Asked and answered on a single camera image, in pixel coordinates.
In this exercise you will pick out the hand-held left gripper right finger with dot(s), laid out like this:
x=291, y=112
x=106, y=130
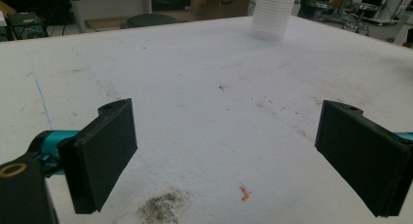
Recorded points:
x=363, y=156

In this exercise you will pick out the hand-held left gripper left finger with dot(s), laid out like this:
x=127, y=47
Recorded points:
x=97, y=159

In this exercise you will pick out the white foam mat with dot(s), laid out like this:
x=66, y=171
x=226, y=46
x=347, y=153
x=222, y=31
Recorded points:
x=201, y=120

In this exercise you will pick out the small orange scrap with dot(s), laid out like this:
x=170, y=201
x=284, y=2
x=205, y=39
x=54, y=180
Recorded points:
x=244, y=194

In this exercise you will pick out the chrome stool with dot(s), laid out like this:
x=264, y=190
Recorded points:
x=319, y=6
x=358, y=16

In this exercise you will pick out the white desk leg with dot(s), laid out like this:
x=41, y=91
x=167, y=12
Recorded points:
x=78, y=16
x=147, y=1

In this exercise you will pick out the black round stool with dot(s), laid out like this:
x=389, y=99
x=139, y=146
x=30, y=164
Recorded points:
x=151, y=20

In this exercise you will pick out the grey bench power supply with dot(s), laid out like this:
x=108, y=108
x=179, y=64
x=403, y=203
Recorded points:
x=26, y=26

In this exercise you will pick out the stack of white plastic cups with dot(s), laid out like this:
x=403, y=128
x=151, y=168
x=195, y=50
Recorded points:
x=272, y=13

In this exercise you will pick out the brown cardboard box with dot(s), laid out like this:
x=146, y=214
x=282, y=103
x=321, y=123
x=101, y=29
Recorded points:
x=227, y=3

